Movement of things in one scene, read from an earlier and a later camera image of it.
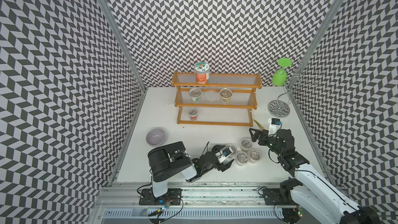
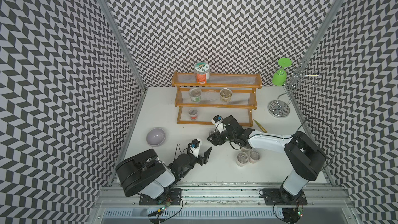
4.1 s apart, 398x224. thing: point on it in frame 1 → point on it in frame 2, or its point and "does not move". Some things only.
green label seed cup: (195, 94) does not move
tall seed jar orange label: (202, 70) does not move
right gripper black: (263, 134) → (215, 137)
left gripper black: (223, 167) → (202, 160)
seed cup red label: (193, 112) does not move
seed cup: (225, 94) does not move
